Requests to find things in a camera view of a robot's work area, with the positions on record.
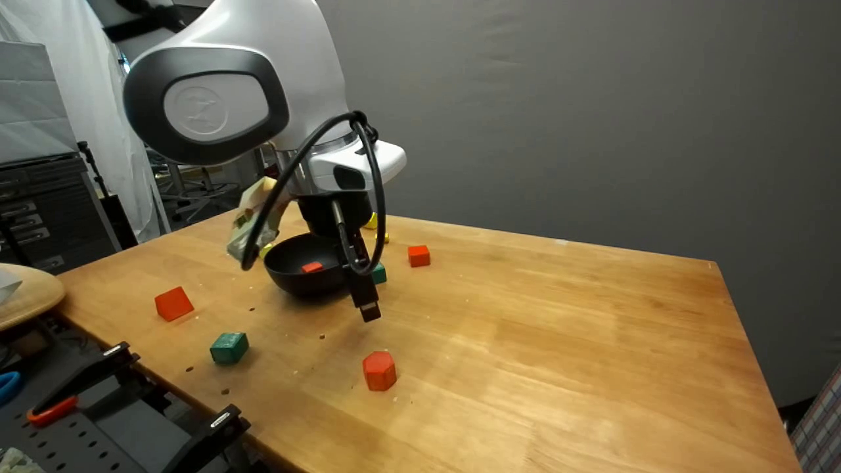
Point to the small teal wooden block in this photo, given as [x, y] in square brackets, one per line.
[229, 346]

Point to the red wooden block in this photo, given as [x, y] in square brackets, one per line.
[174, 302]

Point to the small yellow wooden block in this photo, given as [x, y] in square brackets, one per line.
[386, 237]

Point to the striped fabric chair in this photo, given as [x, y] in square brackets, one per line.
[817, 429]

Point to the orange-red wooden cube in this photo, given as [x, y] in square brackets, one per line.
[313, 266]
[418, 256]

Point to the blue plastic object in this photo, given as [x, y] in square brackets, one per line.
[5, 386]

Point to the beige wrist camera box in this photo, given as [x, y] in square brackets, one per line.
[252, 212]

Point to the dark equipment cabinet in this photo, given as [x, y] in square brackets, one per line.
[42, 211]

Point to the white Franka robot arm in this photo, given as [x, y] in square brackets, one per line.
[263, 52]

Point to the black perforated workbench board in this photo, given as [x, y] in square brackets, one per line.
[107, 437]

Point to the orange-red hexagonal wooden block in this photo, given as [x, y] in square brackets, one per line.
[380, 371]

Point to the round wooden stool top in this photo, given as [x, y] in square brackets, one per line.
[30, 297]

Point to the black round bowl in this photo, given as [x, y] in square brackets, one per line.
[292, 279]

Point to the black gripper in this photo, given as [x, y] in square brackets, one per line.
[338, 211]

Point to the white crumpled object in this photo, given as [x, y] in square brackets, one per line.
[17, 461]

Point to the white translucent curtain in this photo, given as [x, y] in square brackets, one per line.
[54, 78]

